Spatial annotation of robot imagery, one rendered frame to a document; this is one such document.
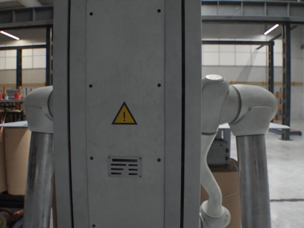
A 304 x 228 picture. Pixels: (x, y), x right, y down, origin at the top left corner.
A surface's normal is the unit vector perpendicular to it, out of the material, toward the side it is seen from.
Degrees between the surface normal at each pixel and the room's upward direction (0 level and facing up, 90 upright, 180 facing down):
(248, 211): 86
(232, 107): 103
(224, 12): 90
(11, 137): 90
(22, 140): 90
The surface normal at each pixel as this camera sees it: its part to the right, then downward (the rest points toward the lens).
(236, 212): 0.46, 0.04
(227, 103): 0.22, 0.18
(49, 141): 0.70, -0.02
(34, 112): -0.40, -0.01
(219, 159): -0.06, 0.04
